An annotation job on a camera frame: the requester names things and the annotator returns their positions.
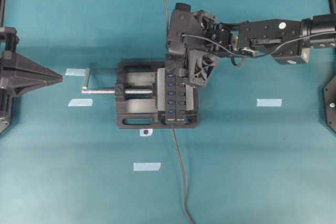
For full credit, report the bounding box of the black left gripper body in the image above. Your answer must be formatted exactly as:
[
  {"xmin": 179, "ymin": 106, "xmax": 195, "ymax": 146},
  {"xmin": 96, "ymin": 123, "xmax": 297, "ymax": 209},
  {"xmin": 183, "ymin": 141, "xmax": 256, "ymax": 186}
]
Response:
[{"xmin": 1, "ymin": 50, "xmax": 63, "ymax": 97}]

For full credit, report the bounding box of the black bench vise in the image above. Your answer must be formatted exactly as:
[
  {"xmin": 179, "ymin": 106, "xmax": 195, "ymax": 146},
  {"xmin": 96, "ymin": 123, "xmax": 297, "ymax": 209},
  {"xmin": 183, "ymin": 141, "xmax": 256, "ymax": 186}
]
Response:
[{"xmin": 81, "ymin": 61, "xmax": 198, "ymax": 129}]

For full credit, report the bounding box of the black hub power cable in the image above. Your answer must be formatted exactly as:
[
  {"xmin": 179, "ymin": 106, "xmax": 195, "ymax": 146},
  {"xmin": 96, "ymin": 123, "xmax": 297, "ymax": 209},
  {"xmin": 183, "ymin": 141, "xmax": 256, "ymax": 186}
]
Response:
[{"xmin": 170, "ymin": 127, "xmax": 197, "ymax": 224}]

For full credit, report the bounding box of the thin black camera cable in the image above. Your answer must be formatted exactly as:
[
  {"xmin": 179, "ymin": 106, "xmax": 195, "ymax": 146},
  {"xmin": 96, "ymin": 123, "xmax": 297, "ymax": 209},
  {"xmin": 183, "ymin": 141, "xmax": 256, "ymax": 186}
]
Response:
[{"xmin": 178, "ymin": 30, "xmax": 336, "ymax": 68}]

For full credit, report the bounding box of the small tape with black dot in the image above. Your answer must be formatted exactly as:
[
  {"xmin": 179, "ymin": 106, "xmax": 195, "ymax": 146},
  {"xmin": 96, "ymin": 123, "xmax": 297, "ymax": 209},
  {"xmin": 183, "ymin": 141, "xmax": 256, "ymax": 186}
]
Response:
[{"xmin": 140, "ymin": 129, "xmax": 153, "ymax": 137}]

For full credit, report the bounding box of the blue tape strip left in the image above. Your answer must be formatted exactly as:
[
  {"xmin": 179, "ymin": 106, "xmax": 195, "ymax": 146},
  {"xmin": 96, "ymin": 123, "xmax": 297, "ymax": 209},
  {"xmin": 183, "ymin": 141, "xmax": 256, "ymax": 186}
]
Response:
[{"xmin": 68, "ymin": 99, "xmax": 93, "ymax": 107}]

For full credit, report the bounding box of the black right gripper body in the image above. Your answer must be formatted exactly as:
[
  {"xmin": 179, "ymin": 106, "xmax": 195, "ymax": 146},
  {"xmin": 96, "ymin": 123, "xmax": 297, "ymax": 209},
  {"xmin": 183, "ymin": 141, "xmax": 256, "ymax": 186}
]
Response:
[{"xmin": 183, "ymin": 10, "xmax": 238, "ymax": 58}]

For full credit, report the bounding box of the blue tape strip near crank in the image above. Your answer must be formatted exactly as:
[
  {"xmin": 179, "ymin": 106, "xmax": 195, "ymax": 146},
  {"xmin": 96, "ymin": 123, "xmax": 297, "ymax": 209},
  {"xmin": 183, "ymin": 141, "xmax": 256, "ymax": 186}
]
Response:
[{"xmin": 65, "ymin": 68, "xmax": 86, "ymax": 76}]

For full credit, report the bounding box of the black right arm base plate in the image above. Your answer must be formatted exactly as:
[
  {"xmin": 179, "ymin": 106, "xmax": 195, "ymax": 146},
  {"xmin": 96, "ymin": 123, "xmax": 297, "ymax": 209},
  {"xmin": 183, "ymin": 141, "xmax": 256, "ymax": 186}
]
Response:
[{"xmin": 322, "ymin": 76, "xmax": 336, "ymax": 133}]

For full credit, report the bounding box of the black multi-port USB hub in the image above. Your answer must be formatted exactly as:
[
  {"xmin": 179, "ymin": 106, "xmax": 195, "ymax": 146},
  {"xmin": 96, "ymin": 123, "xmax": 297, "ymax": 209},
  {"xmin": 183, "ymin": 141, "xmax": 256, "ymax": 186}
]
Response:
[{"xmin": 165, "ymin": 54, "xmax": 187, "ymax": 125}]

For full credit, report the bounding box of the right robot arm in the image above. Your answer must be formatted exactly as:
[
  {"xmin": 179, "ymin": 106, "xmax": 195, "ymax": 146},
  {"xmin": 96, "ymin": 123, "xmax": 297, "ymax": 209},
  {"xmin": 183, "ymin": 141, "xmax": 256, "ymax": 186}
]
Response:
[{"xmin": 178, "ymin": 14, "xmax": 335, "ymax": 87}]

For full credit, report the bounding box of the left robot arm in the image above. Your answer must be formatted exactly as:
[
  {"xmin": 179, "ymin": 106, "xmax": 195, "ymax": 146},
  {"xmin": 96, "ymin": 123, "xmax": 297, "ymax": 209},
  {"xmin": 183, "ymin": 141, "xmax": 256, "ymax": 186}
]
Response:
[{"xmin": 1, "ymin": 0, "xmax": 63, "ymax": 134}]

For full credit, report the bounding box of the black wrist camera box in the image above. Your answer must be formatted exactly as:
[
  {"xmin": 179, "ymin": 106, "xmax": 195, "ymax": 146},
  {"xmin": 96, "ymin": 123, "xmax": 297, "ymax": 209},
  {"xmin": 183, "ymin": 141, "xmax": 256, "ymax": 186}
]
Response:
[{"xmin": 167, "ymin": 3, "xmax": 204, "ymax": 55}]

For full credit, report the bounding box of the blue tape strip right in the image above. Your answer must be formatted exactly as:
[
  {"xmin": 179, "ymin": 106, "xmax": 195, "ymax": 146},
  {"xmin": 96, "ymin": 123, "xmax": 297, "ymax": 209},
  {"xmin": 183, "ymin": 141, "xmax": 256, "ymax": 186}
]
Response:
[{"xmin": 257, "ymin": 99, "xmax": 282, "ymax": 107}]

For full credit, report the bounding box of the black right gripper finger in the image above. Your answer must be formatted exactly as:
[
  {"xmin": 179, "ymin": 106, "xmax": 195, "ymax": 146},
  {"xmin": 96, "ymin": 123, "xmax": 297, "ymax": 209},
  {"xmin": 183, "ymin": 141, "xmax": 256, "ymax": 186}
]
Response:
[
  {"xmin": 178, "ymin": 68, "xmax": 189, "ymax": 78},
  {"xmin": 188, "ymin": 50, "xmax": 218, "ymax": 87}
]

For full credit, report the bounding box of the blue tape strip bottom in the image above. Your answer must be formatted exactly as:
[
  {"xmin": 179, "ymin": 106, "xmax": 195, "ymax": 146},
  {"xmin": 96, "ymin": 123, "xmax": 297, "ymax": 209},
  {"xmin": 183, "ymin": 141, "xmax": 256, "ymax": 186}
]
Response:
[{"xmin": 133, "ymin": 162, "xmax": 161, "ymax": 172}]

